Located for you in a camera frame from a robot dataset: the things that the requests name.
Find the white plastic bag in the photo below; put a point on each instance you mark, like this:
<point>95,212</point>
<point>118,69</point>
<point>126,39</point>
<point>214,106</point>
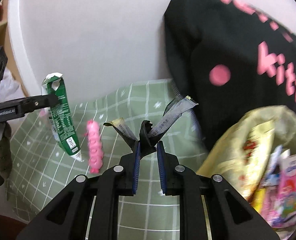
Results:
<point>10,89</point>

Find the yellow biscuit wrapper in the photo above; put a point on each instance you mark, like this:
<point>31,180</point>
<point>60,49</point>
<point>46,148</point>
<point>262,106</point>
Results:
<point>255,154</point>

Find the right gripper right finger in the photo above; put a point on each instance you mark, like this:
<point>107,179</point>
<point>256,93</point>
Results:
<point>178,180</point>

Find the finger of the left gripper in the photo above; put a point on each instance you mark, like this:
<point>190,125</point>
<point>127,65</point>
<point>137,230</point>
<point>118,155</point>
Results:
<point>38,102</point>

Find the Kleenex tissue pack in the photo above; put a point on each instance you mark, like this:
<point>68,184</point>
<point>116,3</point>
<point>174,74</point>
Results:
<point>283,213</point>

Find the blue white wrapper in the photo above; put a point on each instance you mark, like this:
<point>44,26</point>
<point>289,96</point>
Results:
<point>272,174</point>

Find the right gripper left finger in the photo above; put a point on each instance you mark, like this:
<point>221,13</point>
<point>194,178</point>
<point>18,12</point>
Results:
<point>120,180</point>

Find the pink caterpillar toy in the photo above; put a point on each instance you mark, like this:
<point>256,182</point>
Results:
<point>94,143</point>

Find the black pink-print sweatshirt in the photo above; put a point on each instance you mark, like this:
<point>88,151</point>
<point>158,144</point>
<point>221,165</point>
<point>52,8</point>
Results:
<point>230,58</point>

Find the grey sachet wrappers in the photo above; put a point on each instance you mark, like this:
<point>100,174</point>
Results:
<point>151,134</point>

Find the yellow plastic trash bag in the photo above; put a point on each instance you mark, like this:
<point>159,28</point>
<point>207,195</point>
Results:
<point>226,154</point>

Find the gloved left hand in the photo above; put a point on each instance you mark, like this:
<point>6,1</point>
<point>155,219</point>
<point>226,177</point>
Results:
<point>1,152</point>

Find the green milk carton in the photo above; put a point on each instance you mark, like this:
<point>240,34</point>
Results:
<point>60,116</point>

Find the white headboard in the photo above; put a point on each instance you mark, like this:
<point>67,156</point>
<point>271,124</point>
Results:
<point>99,45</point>

